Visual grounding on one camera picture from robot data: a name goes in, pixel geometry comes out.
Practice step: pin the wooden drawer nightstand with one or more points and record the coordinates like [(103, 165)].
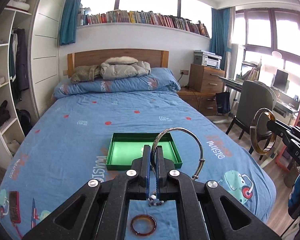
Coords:
[(204, 83)]

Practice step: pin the hanging dark clothes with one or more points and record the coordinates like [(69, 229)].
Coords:
[(18, 64)]

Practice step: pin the blue folded duvet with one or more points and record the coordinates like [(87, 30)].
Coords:
[(158, 79)]

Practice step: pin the white open wardrobe shelf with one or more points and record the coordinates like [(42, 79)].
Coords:
[(11, 19)]

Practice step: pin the red smartphone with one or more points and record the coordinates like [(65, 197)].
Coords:
[(14, 207)]

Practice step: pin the teal curtain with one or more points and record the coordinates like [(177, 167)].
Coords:
[(222, 27), (68, 27)]

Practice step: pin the wooden headboard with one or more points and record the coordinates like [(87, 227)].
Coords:
[(156, 58)]

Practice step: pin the green jewelry tray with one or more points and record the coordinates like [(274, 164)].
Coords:
[(125, 147)]

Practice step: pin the dark blue bag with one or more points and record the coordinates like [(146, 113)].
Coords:
[(223, 102)]

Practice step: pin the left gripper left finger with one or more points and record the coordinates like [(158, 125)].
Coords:
[(144, 175)]

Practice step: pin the cluttered desk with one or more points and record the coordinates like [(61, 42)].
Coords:
[(285, 102)]

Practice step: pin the grey desk chair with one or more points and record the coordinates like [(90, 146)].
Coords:
[(254, 111)]

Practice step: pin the right teal curtain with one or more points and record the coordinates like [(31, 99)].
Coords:
[(222, 27)]

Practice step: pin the grey puffer jacket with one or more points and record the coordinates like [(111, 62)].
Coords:
[(123, 67)]

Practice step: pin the row of books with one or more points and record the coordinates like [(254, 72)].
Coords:
[(144, 17)]

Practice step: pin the left teal curtain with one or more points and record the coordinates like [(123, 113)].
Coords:
[(68, 27)]

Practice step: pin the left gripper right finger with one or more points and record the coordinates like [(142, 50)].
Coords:
[(160, 173)]

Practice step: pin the olive green garment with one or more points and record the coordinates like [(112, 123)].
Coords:
[(85, 74)]

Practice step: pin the blue cartoon bed sheet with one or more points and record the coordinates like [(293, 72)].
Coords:
[(69, 144)]

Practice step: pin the amber brown bangle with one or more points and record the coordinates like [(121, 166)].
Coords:
[(143, 225)]

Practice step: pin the white printer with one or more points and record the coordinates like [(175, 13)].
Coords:
[(207, 58)]

